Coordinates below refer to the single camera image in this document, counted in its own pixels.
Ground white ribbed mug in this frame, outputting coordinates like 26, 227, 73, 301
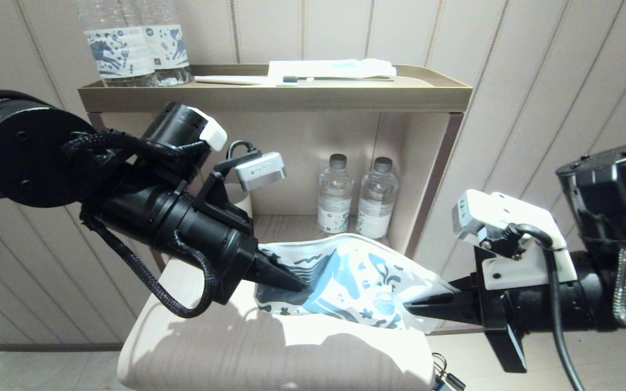
225, 183, 253, 218

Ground white blue horse pouch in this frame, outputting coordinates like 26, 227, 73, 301
253, 234, 460, 333

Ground white right camera bracket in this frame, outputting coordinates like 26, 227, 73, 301
479, 239, 579, 291

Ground white toothbrush black bristles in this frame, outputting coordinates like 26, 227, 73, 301
194, 75, 315, 86

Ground white blue packet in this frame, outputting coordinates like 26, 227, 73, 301
267, 58, 398, 80

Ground short black left camera cable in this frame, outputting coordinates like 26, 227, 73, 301
226, 140, 262, 159

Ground black key bundle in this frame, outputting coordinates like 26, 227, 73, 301
430, 353, 467, 391

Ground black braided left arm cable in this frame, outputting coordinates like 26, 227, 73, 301
62, 130, 208, 161
79, 215, 218, 319

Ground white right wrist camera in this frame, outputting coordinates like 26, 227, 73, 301
452, 189, 554, 248

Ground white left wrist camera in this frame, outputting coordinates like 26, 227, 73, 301
235, 152, 286, 192

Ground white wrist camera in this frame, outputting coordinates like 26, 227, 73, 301
235, 152, 286, 192
452, 189, 554, 248

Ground brown open shelf cabinet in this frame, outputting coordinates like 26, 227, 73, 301
77, 64, 473, 261

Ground black left camera bracket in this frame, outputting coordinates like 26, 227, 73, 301
193, 157, 254, 234

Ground large clear water bottle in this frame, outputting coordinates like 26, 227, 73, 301
73, 0, 157, 87
136, 0, 192, 86

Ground small clear water bottle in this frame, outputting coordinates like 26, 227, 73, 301
317, 154, 354, 237
355, 157, 399, 242

